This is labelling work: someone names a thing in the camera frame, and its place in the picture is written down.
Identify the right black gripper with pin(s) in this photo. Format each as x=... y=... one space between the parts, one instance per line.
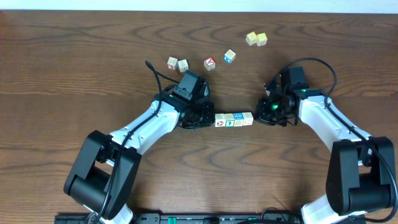
x=261 y=114

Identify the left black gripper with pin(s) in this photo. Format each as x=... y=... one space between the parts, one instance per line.
x=205 y=115

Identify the green sided block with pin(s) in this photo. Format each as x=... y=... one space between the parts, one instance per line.
x=229 y=120

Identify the plain white block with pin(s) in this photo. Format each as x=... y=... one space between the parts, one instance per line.
x=248 y=118

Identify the blue top block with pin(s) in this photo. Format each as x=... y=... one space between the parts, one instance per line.
x=238 y=119

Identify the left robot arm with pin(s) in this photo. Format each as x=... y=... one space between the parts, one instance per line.
x=103 y=174

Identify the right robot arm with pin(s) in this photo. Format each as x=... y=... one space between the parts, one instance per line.
x=361 y=174

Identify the white block beside red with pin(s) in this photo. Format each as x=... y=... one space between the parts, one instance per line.
x=183 y=65

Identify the red letter A block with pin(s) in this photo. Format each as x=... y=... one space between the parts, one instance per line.
x=209 y=63

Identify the red number block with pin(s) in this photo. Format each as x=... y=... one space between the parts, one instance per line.
x=172 y=63

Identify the blue sided letter block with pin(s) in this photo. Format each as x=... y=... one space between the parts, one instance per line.
x=229 y=56

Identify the pale yellow block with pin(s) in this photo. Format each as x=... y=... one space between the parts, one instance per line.
x=251 y=38

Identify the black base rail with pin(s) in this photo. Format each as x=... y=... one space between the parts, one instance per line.
x=155 y=218

